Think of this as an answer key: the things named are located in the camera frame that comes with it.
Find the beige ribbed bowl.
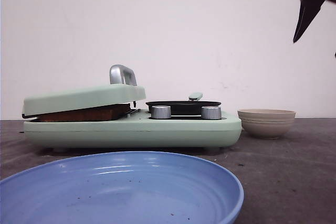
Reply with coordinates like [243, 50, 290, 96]
[237, 109, 296, 139]

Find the breakfast maker hinged lid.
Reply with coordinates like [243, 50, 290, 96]
[22, 65, 146, 119]

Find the white bread slice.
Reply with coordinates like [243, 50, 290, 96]
[38, 103, 131, 122]

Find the mint green breakfast maker base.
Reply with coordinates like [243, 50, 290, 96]
[24, 110, 242, 148]

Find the right silver control knob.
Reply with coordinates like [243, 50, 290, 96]
[201, 106, 222, 120]

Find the silver control knob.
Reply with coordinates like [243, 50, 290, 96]
[151, 105, 171, 119]
[201, 106, 222, 120]

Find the black frying pan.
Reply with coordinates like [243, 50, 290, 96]
[145, 92, 221, 115]

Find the left silver control knob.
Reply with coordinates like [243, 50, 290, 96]
[151, 105, 171, 119]

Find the blue plate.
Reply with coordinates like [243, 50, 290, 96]
[1, 151, 244, 223]

